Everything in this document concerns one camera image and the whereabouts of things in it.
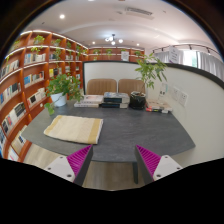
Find right tan chair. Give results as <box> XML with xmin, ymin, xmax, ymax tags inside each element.
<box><xmin>118</xmin><ymin>79</ymin><xmax>145</xmax><ymax>95</ymax></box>

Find green plant in black pot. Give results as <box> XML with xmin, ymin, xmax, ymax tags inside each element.
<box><xmin>130</xmin><ymin>53</ymin><xmax>167</xmax><ymax>110</ymax></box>

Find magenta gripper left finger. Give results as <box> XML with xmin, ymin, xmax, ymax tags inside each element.
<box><xmin>45</xmin><ymin>145</ymin><xmax>93</xmax><ymax>186</ymax></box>

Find tan chair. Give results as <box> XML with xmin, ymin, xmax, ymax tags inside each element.
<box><xmin>118</xmin><ymin>79</ymin><xmax>145</xmax><ymax>95</ymax></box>
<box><xmin>86</xmin><ymin>78</ymin><xmax>117</xmax><ymax>95</ymax></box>

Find white hanging sign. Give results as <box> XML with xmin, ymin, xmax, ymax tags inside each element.
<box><xmin>169</xmin><ymin>46</ymin><xmax>179</xmax><ymax>64</ymax></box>

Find ceiling lamp cluster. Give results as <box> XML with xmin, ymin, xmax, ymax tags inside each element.
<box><xmin>104</xmin><ymin>34</ymin><xmax>123</xmax><ymax>46</ymax></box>

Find orange wooden bookshelf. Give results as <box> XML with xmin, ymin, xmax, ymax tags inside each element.
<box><xmin>0</xmin><ymin>30</ymin><xmax>88</xmax><ymax>162</ymax></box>

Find white curtain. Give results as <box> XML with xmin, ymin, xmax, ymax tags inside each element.
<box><xmin>155</xmin><ymin>50</ymin><xmax>224</xmax><ymax>82</ymax></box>

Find white wall socket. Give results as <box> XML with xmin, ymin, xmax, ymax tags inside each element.
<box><xmin>179</xmin><ymin>92</ymin><xmax>188</xmax><ymax>106</ymax></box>

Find books by the wall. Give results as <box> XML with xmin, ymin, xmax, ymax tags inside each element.
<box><xmin>146</xmin><ymin>100</ymin><xmax>173</xmax><ymax>113</ymax></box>

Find green plant in white pot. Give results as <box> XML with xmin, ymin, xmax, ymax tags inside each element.
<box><xmin>44</xmin><ymin>74</ymin><xmax>84</xmax><ymax>115</ymax></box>

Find cream yellow folded towel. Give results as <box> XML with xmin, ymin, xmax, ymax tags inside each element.
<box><xmin>44</xmin><ymin>115</ymin><xmax>103</xmax><ymax>144</ymax></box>

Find dark book stack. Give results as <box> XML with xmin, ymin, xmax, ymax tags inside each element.
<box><xmin>101</xmin><ymin>92</ymin><xmax>130</xmax><ymax>109</ymax></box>

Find left tan chair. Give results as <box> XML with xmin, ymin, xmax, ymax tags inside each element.
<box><xmin>86</xmin><ymin>78</ymin><xmax>117</xmax><ymax>95</ymax></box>

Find white book stack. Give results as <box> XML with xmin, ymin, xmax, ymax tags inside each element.
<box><xmin>74</xmin><ymin>95</ymin><xmax>103</xmax><ymax>108</ymax></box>

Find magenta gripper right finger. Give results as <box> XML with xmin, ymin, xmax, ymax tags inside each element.
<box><xmin>135</xmin><ymin>145</ymin><xmax>182</xmax><ymax>184</ymax></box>

